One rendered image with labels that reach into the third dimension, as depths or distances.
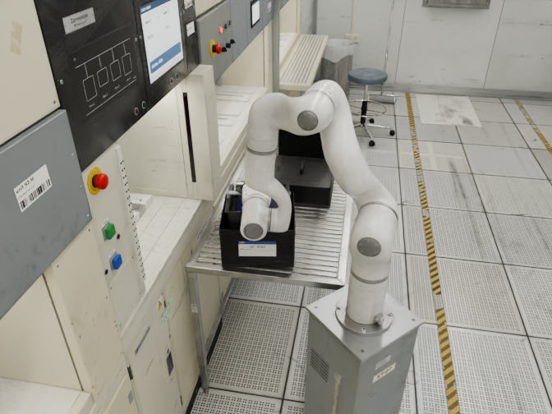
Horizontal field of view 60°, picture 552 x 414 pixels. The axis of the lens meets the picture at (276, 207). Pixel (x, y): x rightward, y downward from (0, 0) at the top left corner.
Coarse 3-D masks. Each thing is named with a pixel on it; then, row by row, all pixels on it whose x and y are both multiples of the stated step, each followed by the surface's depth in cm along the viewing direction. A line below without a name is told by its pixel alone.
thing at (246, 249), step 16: (224, 208) 186; (224, 224) 186; (224, 240) 173; (240, 240) 173; (272, 240) 173; (288, 240) 173; (224, 256) 177; (240, 256) 177; (256, 256) 177; (272, 256) 177; (288, 256) 177
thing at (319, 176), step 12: (288, 156) 236; (276, 168) 225; (288, 168) 225; (300, 168) 219; (312, 168) 225; (324, 168) 225; (288, 180) 216; (300, 180) 216; (312, 180) 216; (324, 180) 216; (300, 192) 213; (312, 192) 212; (324, 192) 211; (300, 204) 216; (312, 204) 216; (324, 204) 214
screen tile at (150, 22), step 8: (152, 16) 137; (160, 16) 142; (144, 24) 132; (152, 24) 137; (160, 24) 143; (160, 32) 143; (152, 40) 138; (160, 40) 144; (152, 48) 139; (160, 48) 144
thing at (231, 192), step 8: (232, 184) 187; (288, 184) 187; (232, 192) 178; (288, 192) 178; (232, 200) 185; (232, 208) 183; (232, 216) 172; (240, 216) 172; (232, 224) 174; (240, 224) 174
